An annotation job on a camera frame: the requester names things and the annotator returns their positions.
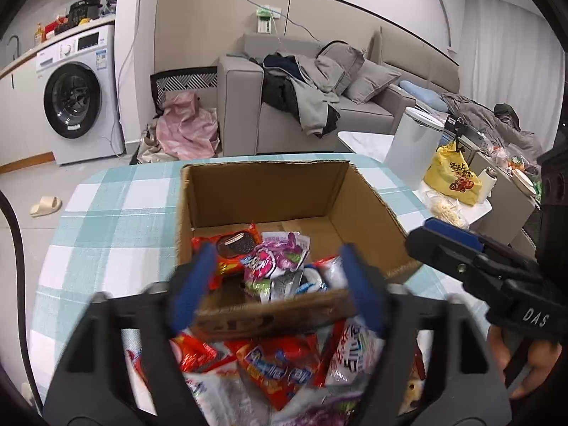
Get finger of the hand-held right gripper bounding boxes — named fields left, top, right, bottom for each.
left=421, top=217, right=540, bottom=276
left=405, top=228, right=511, bottom=307

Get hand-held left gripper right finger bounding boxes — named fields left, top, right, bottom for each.
left=339, top=243, right=524, bottom=426

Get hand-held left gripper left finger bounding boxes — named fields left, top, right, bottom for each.
left=42, top=243, right=218, bottom=426

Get white clear cake packet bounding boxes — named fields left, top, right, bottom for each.
left=315, top=255, right=349, bottom=291

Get red cookie packet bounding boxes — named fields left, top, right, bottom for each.
left=192, top=223, right=262, bottom=291

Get silver snack packet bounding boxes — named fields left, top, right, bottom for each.
left=184, top=366, right=271, bottom=426
left=324, top=322, right=387, bottom=389

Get orange noodle snack packet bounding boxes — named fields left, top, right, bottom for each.
left=399, top=346, right=427, bottom=413
left=171, top=333, right=238, bottom=373

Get pink purple snack packet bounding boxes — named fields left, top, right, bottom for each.
left=242, top=231, right=311, bottom=302

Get brown cardboard box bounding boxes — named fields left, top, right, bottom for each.
left=175, top=160, right=422, bottom=342

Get red snack packet blue print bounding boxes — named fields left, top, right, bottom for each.
left=235, top=337, right=329, bottom=411

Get person's right hand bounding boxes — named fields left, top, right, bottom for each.
left=487, top=326, right=565, bottom=400

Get clear bag of popcorn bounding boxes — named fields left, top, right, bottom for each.
left=426, top=191, right=471, bottom=231

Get yellow plastic bag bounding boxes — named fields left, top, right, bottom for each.
left=424, top=144, right=482, bottom=206

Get grey side cabinet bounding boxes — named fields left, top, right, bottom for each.
left=470, top=151, right=540, bottom=249

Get white bottle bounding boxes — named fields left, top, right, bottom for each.
left=477, top=168, right=498, bottom=200

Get white cylindrical bin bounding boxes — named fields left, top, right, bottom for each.
left=384, top=107, right=444, bottom=191

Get grey coat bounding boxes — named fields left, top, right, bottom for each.
left=444, top=93, right=544, bottom=156

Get black hat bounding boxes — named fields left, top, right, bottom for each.
left=493, top=103, right=521, bottom=130

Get white side table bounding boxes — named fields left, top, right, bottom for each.
left=337, top=131, right=493, bottom=231

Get light blue pillow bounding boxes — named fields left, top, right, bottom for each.
left=399, top=81, right=449, bottom=113

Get pink plastic bag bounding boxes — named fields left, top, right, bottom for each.
left=155, top=91, right=220, bottom=160

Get beige slipper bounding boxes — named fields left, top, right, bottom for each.
left=30, top=196, right=63, bottom=218

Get small grey cushion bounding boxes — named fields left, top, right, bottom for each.
left=344, top=60, right=400, bottom=105

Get grey sofa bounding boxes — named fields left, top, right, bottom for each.
left=217, top=27, right=462, bottom=156

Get white curtain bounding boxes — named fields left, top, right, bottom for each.
left=457, top=0, right=564, bottom=134

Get grey hooded garment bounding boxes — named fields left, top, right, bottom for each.
left=295, top=53, right=342, bottom=136

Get large grey cushion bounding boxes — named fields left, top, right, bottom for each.
left=317, top=41, right=365, bottom=96

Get black patterned chair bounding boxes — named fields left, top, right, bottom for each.
left=151, top=67, right=219, bottom=118

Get dark jacket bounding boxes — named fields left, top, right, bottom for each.
left=262, top=53, right=307, bottom=111

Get white washing machine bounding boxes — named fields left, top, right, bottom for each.
left=36, top=24, right=125, bottom=166

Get white kitchen counter cabinets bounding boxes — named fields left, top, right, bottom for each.
left=0, top=44, right=54, bottom=174

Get black cable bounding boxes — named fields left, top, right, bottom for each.
left=0, top=193, right=34, bottom=404

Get wall socket with green plug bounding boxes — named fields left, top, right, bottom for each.
left=255, top=5, right=282, bottom=34

